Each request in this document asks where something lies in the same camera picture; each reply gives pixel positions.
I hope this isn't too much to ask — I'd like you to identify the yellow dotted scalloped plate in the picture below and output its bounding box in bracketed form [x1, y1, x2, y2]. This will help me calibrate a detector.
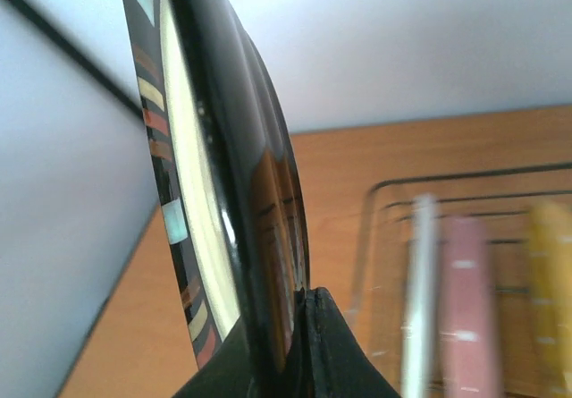
[528, 201, 571, 397]

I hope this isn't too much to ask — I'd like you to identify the dark striped bottom plate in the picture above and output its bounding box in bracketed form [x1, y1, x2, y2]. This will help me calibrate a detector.
[122, 0, 309, 374]

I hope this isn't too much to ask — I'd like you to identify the pink scalloped plate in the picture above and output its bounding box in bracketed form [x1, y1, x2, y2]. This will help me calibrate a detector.
[440, 216, 503, 397]

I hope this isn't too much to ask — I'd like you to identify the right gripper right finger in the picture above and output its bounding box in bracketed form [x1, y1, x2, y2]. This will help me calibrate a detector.
[285, 287, 399, 397]

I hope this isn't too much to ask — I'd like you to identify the black wire dish rack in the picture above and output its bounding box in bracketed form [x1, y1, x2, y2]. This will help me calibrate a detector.
[347, 161, 571, 397]

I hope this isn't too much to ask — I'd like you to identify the white blue striped plate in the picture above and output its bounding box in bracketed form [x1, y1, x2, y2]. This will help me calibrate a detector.
[401, 193, 439, 397]

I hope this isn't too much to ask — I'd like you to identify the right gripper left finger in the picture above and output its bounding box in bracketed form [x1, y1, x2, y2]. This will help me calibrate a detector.
[174, 318, 268, 397]

